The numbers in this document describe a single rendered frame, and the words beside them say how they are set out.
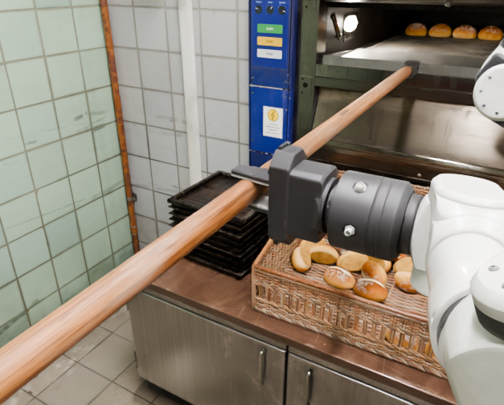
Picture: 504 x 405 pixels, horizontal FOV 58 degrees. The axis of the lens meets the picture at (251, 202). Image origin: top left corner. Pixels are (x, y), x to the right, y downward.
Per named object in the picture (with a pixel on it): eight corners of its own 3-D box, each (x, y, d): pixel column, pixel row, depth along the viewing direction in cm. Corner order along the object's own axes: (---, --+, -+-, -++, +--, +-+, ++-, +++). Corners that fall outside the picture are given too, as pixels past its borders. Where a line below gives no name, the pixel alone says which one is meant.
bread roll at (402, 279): (432, 275, 130) (429, 294, 128) (428, 279, 136) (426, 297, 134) (395, 268, 133) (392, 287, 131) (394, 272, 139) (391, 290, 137)
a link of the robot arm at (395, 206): (354, 281, 47) (472, 317, 43) (372, 183, 44) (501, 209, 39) (379, 250, 57) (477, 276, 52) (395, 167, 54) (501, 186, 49)
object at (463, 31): (451, 38, 200) (453, 25, 198) (452, 36, 206) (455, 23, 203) (475, 39, 196) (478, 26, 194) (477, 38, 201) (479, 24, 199)
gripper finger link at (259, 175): (241, 168, 58) (284, 177, 55) (227, 177, 55) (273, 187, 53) (240, 157, 57) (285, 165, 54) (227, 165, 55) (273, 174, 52)
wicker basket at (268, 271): (312, 233, 166) (317, 163, 154) (479, 277, 142) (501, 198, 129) (247, 310, 128) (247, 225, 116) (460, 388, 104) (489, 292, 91)
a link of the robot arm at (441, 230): (413, 247, 51) (419, 300, 38) (430, 169, 48) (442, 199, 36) (476, 259, 49) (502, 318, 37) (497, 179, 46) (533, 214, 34)
